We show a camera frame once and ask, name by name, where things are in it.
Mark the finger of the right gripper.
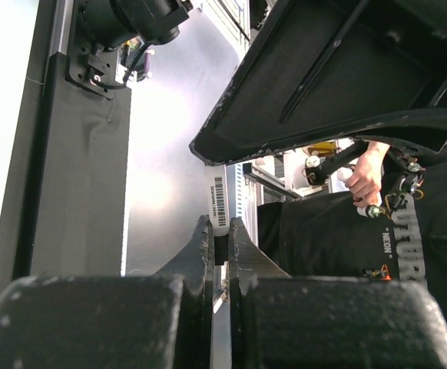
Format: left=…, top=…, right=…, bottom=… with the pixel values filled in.
left=190, top=1, right=447, bottom=166

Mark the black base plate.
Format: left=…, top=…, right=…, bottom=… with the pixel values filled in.
left=0, top=1, right=131, bottom=294

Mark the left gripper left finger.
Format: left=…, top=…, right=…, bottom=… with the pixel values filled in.
left=0, top=216, right=213, bottom=369

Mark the operator hand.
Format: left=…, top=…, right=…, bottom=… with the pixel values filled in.
left=345, top=141, right=390, bottom=208

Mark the operator black clothing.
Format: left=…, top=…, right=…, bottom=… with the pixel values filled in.
left=257, top=143, right=447, bottom=322

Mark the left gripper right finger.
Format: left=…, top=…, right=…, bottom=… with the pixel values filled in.
left=228, top=218, right=447, bottom=368

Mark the silver SFP module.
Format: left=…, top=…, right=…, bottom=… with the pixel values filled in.
left=205, top=165, right=230, bottom=237

